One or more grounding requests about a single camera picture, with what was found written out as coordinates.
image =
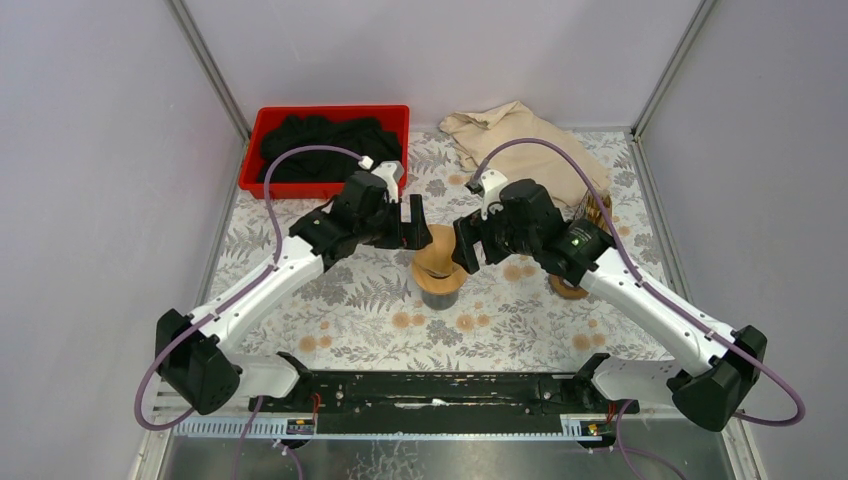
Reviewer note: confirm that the red plastic bin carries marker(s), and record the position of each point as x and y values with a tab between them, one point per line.
394	118

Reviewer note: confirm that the dark wooden ring holder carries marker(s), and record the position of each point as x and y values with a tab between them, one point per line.
561	288

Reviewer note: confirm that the light wooden ring holder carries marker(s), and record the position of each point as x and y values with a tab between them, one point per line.
438	285

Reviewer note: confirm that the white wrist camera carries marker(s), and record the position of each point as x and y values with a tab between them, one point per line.
488	187
391	172

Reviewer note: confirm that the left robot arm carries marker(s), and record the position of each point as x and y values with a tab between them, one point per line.
195	353

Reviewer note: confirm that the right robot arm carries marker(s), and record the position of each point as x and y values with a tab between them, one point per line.
709	374

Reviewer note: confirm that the brown paper coffee filter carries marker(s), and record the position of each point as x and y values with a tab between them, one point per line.
435	259

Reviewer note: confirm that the orange coffee filter box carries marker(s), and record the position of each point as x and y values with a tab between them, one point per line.
591	209

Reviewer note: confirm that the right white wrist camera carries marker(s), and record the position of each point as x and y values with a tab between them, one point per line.
488	187

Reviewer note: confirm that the beige cloth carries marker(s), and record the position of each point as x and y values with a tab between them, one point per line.
477	134

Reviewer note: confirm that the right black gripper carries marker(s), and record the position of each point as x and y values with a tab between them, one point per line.
470	229

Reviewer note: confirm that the floral patterned table mat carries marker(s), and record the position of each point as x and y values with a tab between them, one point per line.
368	313

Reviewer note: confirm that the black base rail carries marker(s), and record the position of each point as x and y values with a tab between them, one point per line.
443	403

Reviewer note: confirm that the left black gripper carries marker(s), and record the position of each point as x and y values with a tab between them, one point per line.
403	223

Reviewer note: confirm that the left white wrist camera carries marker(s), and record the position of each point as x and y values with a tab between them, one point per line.
391	172

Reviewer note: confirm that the black cloth in bin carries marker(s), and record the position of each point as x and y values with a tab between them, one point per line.
329	151

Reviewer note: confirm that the glass coffee carafe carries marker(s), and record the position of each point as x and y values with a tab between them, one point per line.
439	301

